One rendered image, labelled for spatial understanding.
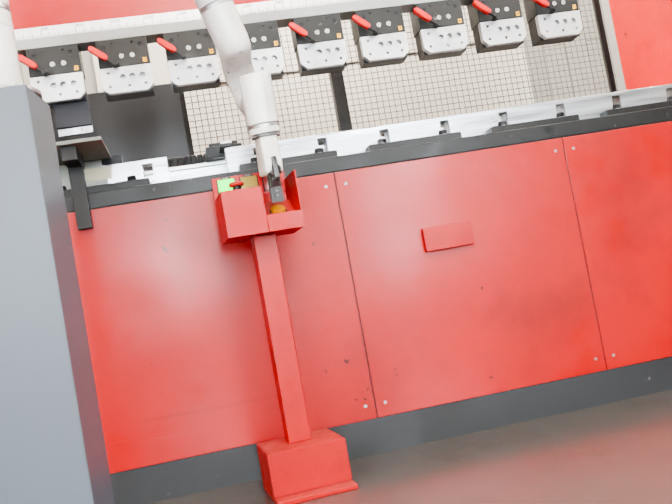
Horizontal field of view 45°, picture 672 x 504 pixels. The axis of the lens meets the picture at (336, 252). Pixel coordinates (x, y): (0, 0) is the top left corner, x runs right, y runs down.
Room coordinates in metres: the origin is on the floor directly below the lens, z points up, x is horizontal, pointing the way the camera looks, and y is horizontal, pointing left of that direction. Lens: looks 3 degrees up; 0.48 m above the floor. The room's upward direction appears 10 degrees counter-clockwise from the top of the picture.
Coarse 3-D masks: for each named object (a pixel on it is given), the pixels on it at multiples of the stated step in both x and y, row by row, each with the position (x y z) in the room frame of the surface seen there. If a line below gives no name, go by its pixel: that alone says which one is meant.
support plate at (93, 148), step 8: (56, 144) 2.14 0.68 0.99; (64, 144) 2.14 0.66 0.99; (72, 144) 2.15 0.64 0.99; (80, 144) 2.17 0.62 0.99; (88, 144) 2.19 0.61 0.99; (96, 144) 2.20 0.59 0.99; (104, 144) 2.24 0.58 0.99; (80, 152) 2.27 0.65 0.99; (88, 152) 2.28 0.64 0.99; (96, 152) 2.30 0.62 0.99; (104, 152) 2.32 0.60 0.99; (88, 160) 2.39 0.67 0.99
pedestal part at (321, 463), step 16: (320, 432) 2.20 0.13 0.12; (272, 448) 2.09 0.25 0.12; (288, 448) 2.05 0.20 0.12; (304, 448) 2.04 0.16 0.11; (320, 448) 2.05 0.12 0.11; (336, 448) 2.06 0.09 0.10; (272, 464) 2.02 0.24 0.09; (288, 464) 2.03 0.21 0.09; (304, 464) 2.04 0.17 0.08; (320, 464) 2.05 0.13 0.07; (336, 464) 2.06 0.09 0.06; (272, 480) 2.02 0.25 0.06; (288, 480) 2.03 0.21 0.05; (304, 480) 2.04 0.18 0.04; (320, 480) 2.05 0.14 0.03; (336, 480) 2.06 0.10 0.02; (352, 480) 2.07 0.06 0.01; (272, 496) 2.05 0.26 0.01; (288, 496) 2.02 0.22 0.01; (304, 496) 1.99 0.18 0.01; (320, 496) 1.99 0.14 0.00
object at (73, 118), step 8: (56, 104) 2.40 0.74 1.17; (64, 104) 2.40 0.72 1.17; (72, 104) 2.41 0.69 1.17; (80, 104) 2.41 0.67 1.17; (88, 104) 2.42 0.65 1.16; (56, 112) 2.40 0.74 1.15; (64, 112) 2.40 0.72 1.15; (72, 112) 2.41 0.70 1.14; (80, 112) 2.41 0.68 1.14; (88, 112) 2.41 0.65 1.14; (56, 120) 2.40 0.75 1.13; (64, 120) 2.40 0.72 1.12; (72, 120) 2.41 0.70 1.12; (80, 120) 2.41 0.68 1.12; (88, 120) 2.41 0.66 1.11; (64, 128) 2.40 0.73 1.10; (72, 128) 2.41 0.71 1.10; (80, 128) 2.42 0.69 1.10; (88, 128) 2.42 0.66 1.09
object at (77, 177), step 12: (72, 156) 2.16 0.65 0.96; (72, 168) 2.25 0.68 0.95; (84, 168) 2.30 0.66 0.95; (72, 180) 2.25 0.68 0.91; (84, 180) 2.25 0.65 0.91; (72, 192) 2.25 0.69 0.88; (84, 192) 2.25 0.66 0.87; (84, 204) 2.25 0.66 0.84; (84, 216) 2.25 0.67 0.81; (84, 228) 2.25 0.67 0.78
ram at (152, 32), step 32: (32, 0) 2.37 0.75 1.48; (64, 0) 2.38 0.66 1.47; (96, 0) 2.40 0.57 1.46; (128, 0) 2.42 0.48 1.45; (160, 0) 2.43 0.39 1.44; (192, 0) 2.45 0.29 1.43; (256, 0) 2.48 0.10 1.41; (384, 0) 2.55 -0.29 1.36; (416, 0) 2.57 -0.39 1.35; (96, 32) 2.40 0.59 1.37; (128, 32) 2.41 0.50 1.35; (160, 32) 2.43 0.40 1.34
